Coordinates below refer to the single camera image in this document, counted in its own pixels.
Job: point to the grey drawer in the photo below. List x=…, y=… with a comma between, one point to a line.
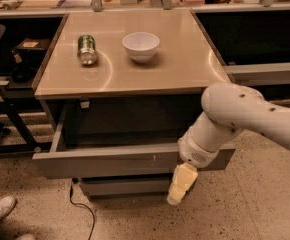
x=125, y=185
x=115, y=137

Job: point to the grey bottom drawer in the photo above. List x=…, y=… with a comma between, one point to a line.
x=125, y=185

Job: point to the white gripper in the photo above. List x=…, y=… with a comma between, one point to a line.
x=195, y=152

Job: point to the green soda can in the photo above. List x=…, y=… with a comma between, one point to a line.
x=87, y=54

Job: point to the grey drawer cabinet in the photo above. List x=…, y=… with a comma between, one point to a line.
x=184, y=63

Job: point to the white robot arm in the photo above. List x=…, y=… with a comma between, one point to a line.
x=228, y=109

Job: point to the white bowl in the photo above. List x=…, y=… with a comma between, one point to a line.
x=140, y=46

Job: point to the grey top drawer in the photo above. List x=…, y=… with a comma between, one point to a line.
x=115, y=137

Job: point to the black box on shelf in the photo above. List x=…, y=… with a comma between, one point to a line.
x=33, y=44

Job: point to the small plastic bottle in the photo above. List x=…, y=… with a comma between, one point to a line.
x=37, y=149

